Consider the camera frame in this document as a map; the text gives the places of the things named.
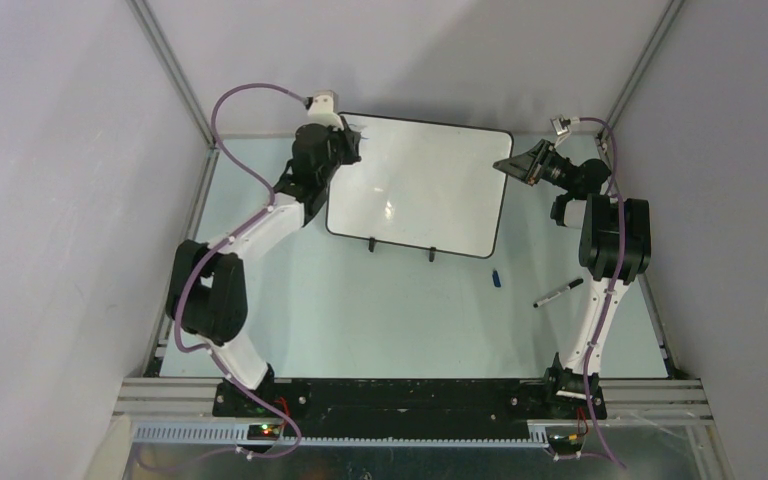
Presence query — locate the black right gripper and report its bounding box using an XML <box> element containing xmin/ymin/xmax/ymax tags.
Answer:
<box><xmin>493</xmin><ymin>138</ymin><xmax>576</xmax><ymax>193</ymax></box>

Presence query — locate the white whiteboard black frame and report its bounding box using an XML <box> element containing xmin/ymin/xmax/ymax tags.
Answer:
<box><xmin>326</xmin><ymin>113</ymin><xmax>514</xmax><ymax>259</ymax></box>

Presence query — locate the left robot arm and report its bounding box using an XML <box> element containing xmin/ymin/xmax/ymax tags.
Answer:
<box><xmin>166</xmin><ymin>115</ymin><xmax>361</xmax><ymax>417</ymax></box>

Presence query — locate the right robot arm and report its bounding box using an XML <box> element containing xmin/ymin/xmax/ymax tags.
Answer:
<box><xmin>493</xmin><ymin>140</ymin><xmax>651</xmax><ymax>418</ymax></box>

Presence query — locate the black marker pen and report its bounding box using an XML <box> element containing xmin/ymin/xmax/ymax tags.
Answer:
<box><xmin>532</xmin><ymin>277</ymin><xmax>584</xmax><ymax>309</ymax></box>

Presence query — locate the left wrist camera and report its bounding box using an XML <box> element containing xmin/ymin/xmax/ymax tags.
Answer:
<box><xmin>306</xmin><ymin>90</ymin><xmax>345</xmax><ymax>131</ymax></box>

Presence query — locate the wire whiteboard stand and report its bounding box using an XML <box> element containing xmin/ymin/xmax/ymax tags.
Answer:
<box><xmin>366</xmin><ymin>237</ymin><xmax>439</xmax><ymax>263</ymax></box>

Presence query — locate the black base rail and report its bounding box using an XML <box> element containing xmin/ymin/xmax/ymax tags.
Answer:
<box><xmin>214</xmin><ymin>377</ymin><xmax>607</xmax><ymax>442</ymax></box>

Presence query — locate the grey cable duct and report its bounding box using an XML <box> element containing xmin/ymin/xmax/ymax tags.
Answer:
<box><xmin>133</xmin><ymin>421</ymin><xmax>549</xmax><ymax>449</ymax></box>

